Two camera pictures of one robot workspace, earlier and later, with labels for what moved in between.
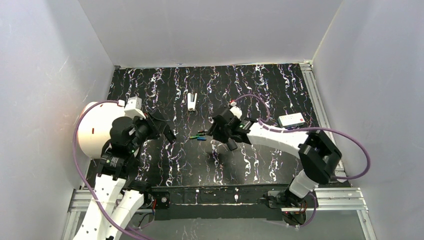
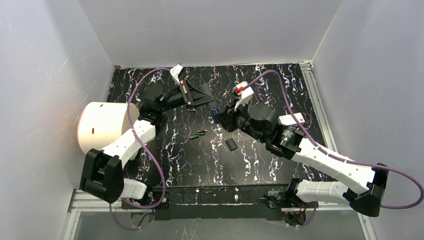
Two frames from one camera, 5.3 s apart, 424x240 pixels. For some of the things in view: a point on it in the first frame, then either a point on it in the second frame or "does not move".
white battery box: [290, 120] does not move
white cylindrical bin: [94, 126] does not move
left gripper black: [158, 124] to [188, 96]
